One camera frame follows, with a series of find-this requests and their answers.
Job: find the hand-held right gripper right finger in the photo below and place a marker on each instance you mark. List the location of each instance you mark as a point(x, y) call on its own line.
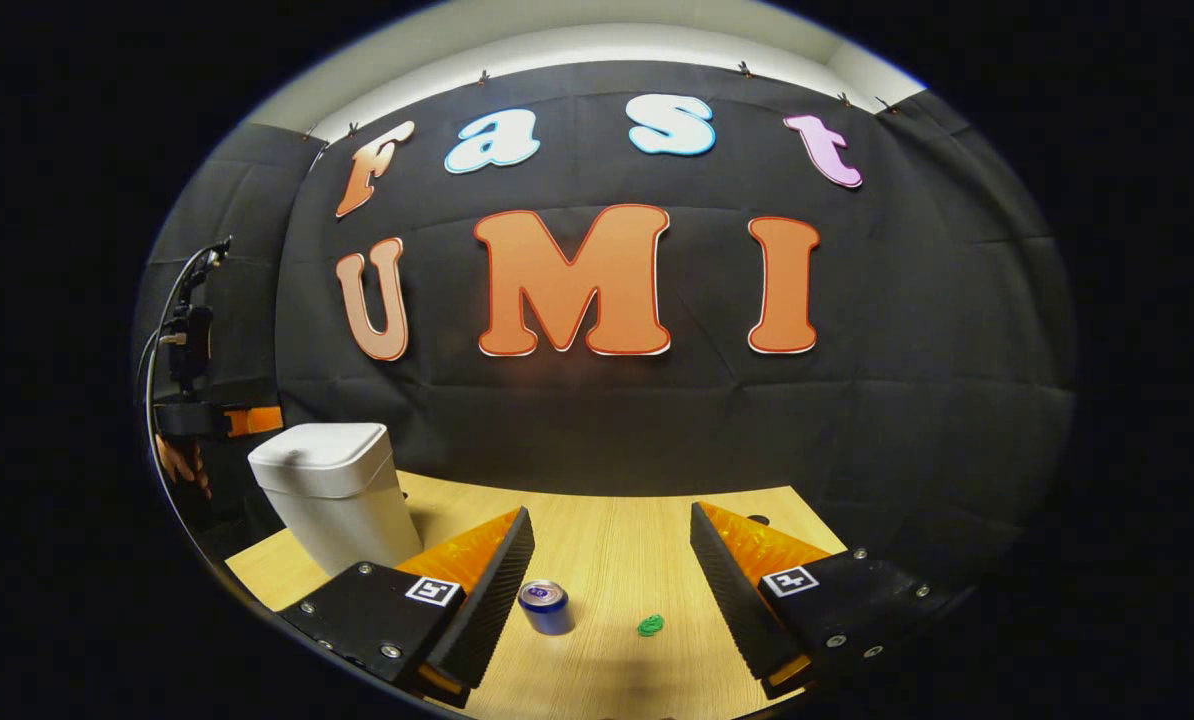
point(732, 600)

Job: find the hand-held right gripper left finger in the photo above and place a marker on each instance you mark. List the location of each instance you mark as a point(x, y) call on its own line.
point(497, 590)

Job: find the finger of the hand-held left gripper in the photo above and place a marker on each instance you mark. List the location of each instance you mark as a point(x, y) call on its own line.
point(255, 420)

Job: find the blue pop can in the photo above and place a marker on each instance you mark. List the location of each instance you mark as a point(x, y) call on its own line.
point(547, 612)

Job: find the green paper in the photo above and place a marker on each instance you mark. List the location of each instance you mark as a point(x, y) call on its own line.
point(651, 626)

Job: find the white desktop garbage bin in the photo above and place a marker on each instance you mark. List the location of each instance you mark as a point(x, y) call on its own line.
point(337, 490)

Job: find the wooden desktop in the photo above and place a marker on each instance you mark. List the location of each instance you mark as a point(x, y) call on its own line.
point(607, 550)

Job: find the black side cloth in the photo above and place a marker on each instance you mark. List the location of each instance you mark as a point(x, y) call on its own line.
point(237, 300)

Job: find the black backdrop cloth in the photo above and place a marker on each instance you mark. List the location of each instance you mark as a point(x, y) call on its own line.
point(657, 430)

